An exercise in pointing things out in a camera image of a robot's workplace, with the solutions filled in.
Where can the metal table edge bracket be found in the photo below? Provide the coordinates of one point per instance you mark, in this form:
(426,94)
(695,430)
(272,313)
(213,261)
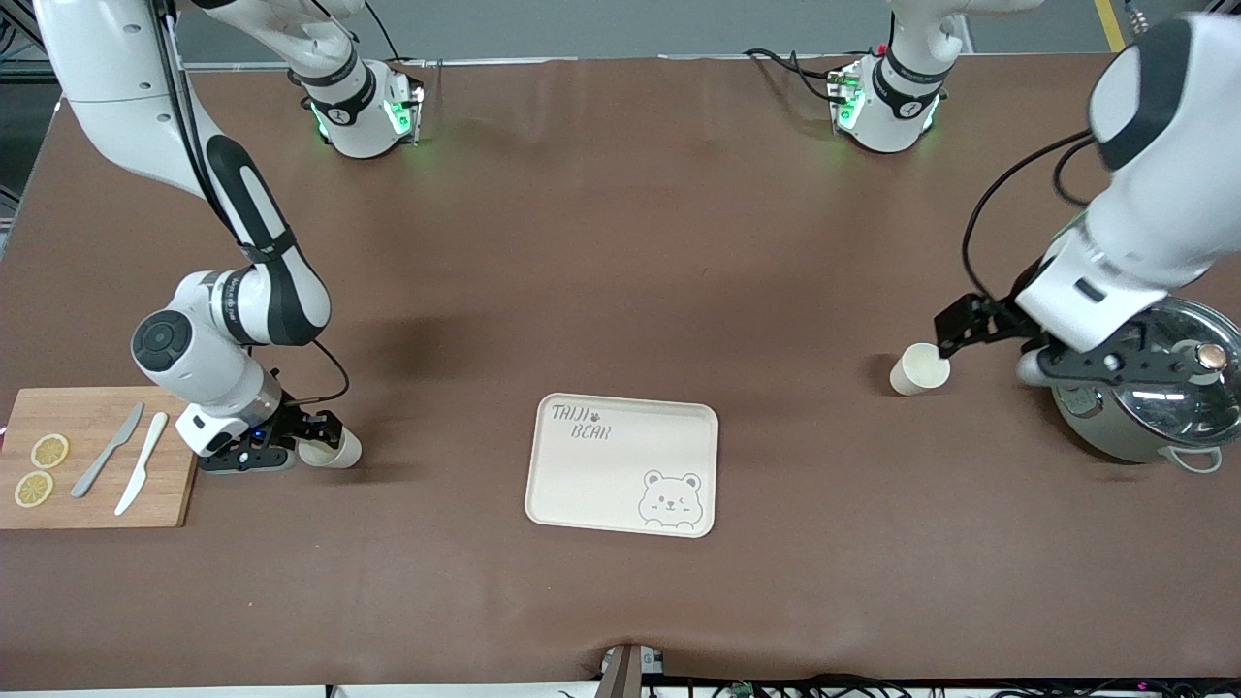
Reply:
(625,674)

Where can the aluminium frame profile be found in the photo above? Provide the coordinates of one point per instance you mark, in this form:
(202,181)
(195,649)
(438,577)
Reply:
(242,65)

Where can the white IKEA cup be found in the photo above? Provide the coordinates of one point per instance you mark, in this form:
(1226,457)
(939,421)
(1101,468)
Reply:
(916,373)
(344,451)

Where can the brown table cover mat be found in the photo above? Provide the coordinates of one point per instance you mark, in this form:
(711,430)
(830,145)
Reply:
(620,242)

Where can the glass pot lid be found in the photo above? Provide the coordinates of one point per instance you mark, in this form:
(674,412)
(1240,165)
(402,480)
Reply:
(1183,407)

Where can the cream bear print tray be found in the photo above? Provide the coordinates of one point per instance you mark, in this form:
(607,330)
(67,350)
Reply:
(601,475)

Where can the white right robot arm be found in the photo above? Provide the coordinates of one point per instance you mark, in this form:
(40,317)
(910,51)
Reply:
(97,87)

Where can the yellow lemon slice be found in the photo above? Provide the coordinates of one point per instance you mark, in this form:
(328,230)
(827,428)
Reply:
(49,451)
(34,490)

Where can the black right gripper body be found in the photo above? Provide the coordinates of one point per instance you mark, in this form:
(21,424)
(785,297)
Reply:
(294,424)

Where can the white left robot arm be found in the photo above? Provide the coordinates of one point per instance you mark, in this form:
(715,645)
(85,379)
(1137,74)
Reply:
(1154,213)

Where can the grey plastic knife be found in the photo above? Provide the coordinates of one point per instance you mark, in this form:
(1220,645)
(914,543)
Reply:
(102,456)

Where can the wooden cutting board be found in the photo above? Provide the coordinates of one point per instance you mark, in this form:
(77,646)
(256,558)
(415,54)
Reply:
(184,485)

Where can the white plastic knife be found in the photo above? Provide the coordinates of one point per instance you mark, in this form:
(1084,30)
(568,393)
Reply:
(143,465)

